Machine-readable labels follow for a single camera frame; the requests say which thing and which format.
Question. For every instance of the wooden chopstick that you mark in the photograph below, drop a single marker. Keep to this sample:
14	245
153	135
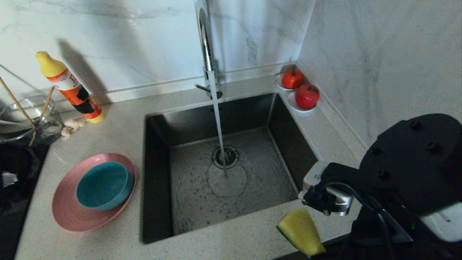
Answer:
45	108
18	102

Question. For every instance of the black induction cooktop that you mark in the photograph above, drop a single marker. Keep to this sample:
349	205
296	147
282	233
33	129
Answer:
14	231

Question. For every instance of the stainless steel sink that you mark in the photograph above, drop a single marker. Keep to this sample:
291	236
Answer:
252	202

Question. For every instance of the garlic bulb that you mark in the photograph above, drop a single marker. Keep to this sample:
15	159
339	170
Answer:
74	126

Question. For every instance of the chrome faucet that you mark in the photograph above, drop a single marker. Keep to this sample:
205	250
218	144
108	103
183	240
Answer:
206	47

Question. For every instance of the teal blue bowl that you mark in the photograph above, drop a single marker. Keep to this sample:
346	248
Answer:
104	186

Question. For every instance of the metal sink drain strainer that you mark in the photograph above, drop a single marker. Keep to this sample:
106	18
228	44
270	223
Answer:
231	156

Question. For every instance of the red tomato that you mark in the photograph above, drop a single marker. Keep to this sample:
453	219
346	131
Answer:
291	80

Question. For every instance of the clear glass pot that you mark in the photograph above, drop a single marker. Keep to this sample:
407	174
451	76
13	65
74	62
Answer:
50	126

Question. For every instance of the yellow sponge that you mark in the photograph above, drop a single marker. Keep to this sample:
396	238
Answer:
299	231

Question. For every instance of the red apple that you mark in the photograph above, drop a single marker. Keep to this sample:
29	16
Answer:
306	96

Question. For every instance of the pink round plate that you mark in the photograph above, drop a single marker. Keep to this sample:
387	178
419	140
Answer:
68	213

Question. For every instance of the small white dish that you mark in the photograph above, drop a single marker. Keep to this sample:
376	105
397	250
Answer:
293	104
278	83

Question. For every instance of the orange detergent bottle yellow cap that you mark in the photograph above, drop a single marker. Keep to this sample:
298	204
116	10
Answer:
72	88

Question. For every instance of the silver spoon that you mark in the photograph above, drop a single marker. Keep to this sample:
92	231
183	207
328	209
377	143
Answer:
18	124

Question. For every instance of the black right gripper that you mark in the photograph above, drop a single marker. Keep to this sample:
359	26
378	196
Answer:
368	234

